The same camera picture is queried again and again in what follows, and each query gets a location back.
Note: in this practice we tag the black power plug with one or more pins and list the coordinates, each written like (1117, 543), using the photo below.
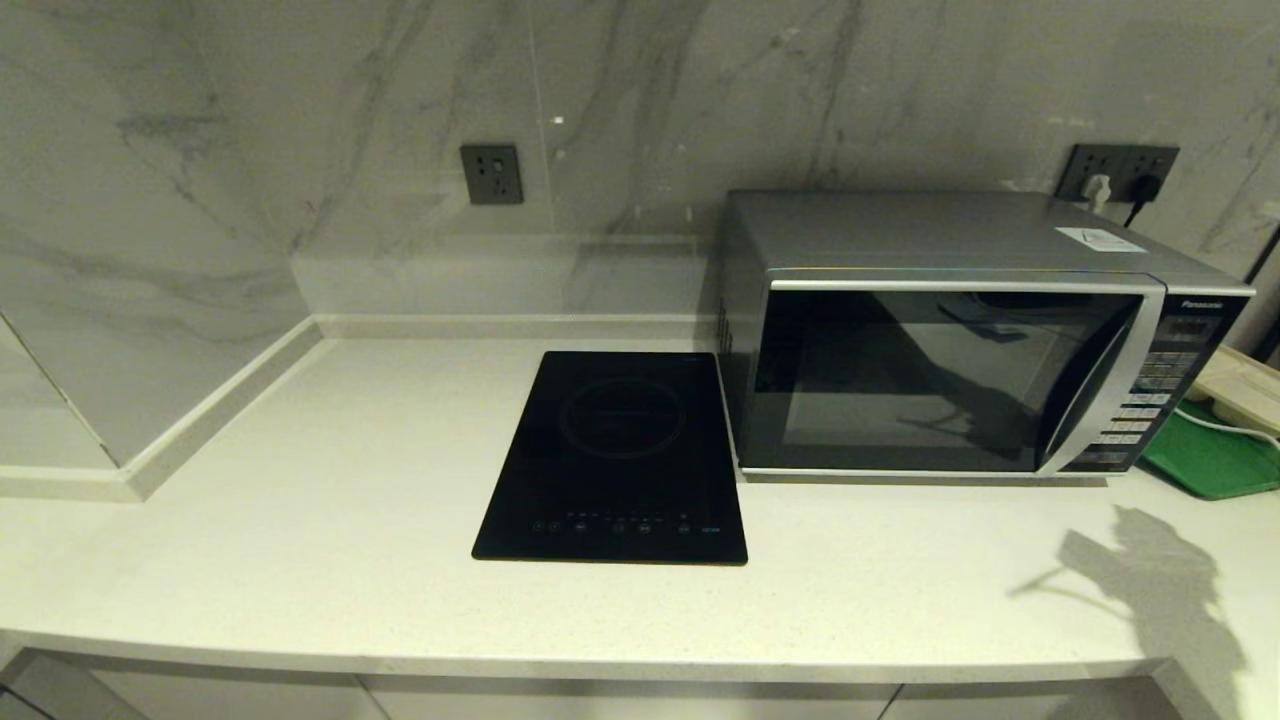
(1146, 186)

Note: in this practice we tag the green plastic tray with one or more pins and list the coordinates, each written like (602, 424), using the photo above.
(1210, 460)

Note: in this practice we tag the white counter cabinet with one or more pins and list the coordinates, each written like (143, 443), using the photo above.
(500, 695)

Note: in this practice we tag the silver microwave oven body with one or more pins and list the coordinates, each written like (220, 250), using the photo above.
(900, 225)

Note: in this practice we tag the beige cutting board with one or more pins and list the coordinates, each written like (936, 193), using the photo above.
(1245, 390)

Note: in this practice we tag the black induction cooktop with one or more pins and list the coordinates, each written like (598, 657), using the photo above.
(610, 450)

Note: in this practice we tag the grey double wall socket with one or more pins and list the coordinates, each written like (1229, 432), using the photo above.
(1120, 158)

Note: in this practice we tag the grey single wall socket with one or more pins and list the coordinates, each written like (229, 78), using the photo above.
(491, 174)

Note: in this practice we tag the white power plug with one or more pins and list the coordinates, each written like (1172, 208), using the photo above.
(1098, 190)

